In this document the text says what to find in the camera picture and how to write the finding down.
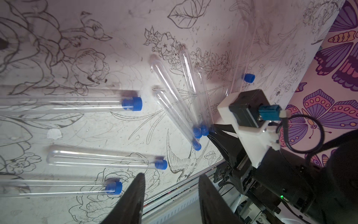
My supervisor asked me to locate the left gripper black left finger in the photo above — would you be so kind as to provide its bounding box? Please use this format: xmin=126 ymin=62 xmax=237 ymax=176
xmin=101 ymin=173 xmax=145 ymax=224

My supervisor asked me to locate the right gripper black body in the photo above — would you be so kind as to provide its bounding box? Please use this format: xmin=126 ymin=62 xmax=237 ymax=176
xmin=208 ymin=124 xmax=269 ymax=193

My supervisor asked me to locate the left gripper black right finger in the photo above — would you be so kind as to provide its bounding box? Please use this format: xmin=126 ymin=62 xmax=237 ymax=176
xmin=199 ymin=175 xmax=243 ymax=224

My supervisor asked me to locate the test tube blue stopper two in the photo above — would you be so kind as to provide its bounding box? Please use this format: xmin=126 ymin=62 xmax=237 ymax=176
xmin=154 ymin=90 xmax=202 ymax=151

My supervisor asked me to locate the test tube blue stopper three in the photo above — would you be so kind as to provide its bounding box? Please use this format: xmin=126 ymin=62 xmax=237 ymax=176
xmin=149 ymin=54 xmax=209 ymax=139

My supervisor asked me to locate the clear test tube one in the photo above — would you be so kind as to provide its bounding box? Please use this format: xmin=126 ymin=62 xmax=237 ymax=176
xmin=195 ymin=67 xmax=213 ymax=136
xmin=224 ymin=17 xmax=256 ymax=96

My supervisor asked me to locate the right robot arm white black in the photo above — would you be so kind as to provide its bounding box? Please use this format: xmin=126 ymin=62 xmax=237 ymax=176
xmin=208 ymin=125 xmax=358 ymax=224

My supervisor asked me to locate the test tube blue stopper front-middle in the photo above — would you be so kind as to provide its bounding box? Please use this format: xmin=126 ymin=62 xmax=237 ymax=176
xmin=46 ymin=145 xmax=168 ymax=170

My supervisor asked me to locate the test tube blue stopper front-left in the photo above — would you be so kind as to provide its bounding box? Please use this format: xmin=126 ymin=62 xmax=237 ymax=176
xmin=1 ymin=179 xmax=123 ymax=198

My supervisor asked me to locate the test tube blue stopper left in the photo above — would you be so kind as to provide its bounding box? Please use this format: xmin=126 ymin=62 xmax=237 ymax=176
xmin=1 ymin=96 xmax=143 ymax=116

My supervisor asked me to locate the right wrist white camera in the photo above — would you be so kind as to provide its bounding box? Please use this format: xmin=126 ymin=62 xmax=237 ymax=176
xmin=217 ymin=89 xmax=280 ymax=169

